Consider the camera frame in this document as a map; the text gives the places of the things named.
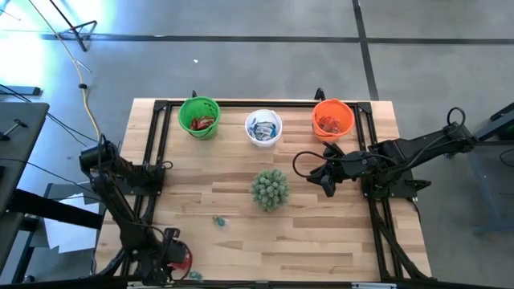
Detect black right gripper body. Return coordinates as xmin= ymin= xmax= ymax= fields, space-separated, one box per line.
xmin=320 ymin=142 xmax=381 ymax=182

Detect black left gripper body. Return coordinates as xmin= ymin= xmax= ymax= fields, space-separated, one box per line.
xmin=146 ymin=238 xmax=188 ymax=284

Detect artificial green potted plant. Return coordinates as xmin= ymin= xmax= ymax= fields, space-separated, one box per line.
xmin=251 ymin=168 xmax=291 ymax=213

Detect orange plastic bucket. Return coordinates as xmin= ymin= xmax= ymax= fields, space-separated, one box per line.
xmin=312 ymin=98 xmax=357 ymax=144

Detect white plastic bucket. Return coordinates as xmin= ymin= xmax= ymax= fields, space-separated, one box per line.
xmin=244 ymin=108 xmax=284 ymax=148

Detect white paper sheets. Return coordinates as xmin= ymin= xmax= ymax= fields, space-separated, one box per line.
xmin=43 ymin=192 xmax=101 ymax=254

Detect black desk leg beam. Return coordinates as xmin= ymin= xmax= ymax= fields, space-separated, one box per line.
xmin=7 ymin=188 xmax=104 ymax=230

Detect green plastic bucket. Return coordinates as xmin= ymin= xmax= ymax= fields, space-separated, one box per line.
xmin=178 ymin=96 xmax=222 ymax=140

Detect black desk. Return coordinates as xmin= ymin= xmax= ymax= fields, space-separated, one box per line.
xmin=0 ymin=102 xmax=50 ymax=214

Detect black flat bar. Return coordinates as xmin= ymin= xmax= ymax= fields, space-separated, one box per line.
xmin=0 ymin=85 xmax=42 ymax=96

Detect black tripod stand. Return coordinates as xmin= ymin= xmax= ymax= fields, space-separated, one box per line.
xmin=47 ymin=0 xmax=98 ymax=52

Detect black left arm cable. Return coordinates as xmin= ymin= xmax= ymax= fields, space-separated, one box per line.
xmin=98 ymin=134 xmax=194 ymax=282

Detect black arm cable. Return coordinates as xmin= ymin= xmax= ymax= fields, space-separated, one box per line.
xmin=292 ymin=106 xmax=467 ymax=180
xmin=98 ymin=134 xmax=194 ymax=282

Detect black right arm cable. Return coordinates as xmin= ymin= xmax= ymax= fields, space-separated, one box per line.
xmin=292 ymin=106 xmax=467 ymax=180

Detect black aluminium table frame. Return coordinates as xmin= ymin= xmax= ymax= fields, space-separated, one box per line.
xmin=95 ymin=99 xmax=433 ymax=282

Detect blue-grey metal table frame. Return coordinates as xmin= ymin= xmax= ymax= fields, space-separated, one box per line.
xmin=441 ymin=102 xmax=514 ymax=236

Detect yellow power cable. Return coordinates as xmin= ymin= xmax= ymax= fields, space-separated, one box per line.
xmin=27 ymin=0 xmax=101 ymax=141

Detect black clamp handle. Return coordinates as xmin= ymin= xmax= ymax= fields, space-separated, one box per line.
xmin=0 ymin=118 xmax=28 ymax=142

